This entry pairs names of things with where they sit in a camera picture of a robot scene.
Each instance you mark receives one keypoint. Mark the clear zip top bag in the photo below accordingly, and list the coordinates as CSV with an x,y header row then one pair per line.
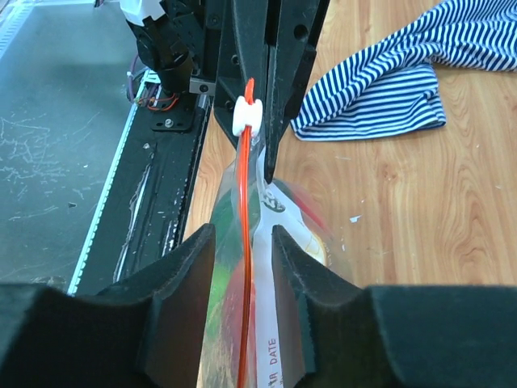
x,y
244,214

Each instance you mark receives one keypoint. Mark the fake red apple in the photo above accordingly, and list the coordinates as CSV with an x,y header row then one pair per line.
x,y
311,211

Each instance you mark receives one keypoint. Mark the blue white striped shirt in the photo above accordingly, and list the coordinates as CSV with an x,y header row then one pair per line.
x,y
390,88

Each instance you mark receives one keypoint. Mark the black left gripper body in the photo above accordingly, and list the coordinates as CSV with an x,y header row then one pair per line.
x,y
192,32

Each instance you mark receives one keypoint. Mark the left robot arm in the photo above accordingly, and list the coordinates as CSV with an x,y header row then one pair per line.
x,y
145,19

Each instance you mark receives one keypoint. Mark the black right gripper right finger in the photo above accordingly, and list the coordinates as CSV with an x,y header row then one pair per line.
x,y
335,334

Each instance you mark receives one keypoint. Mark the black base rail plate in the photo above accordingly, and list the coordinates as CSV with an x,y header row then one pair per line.
x,y
142,212

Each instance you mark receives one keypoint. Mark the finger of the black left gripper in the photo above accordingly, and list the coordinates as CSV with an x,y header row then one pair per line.
x,y
242,55
292,32

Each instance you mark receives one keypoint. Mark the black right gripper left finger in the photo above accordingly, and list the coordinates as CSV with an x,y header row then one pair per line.
x,y
144,331

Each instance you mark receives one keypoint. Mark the fake red-yellow mango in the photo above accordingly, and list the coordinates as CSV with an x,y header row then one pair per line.
x,y
232,325

